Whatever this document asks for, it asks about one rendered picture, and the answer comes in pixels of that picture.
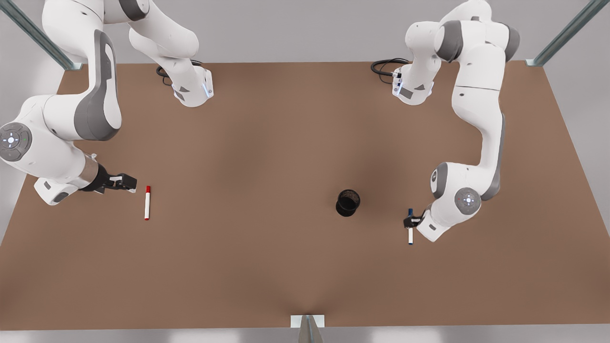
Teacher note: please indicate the silver frame post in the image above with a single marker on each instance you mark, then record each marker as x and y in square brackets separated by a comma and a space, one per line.
[309, 328]
[38, 34]
[564, 34]

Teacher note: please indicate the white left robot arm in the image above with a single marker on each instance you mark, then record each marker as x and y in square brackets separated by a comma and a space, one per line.
[476, 95]

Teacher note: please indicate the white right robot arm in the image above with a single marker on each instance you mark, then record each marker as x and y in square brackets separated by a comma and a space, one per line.
[57, 119]

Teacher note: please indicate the red capped white marker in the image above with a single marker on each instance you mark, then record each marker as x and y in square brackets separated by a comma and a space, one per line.
[147, 204]

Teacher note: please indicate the blue capped white marker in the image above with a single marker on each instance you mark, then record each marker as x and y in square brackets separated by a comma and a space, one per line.
[410, 236]

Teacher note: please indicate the black pen holder cup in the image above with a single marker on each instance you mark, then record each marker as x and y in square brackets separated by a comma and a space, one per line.
[347, 203]

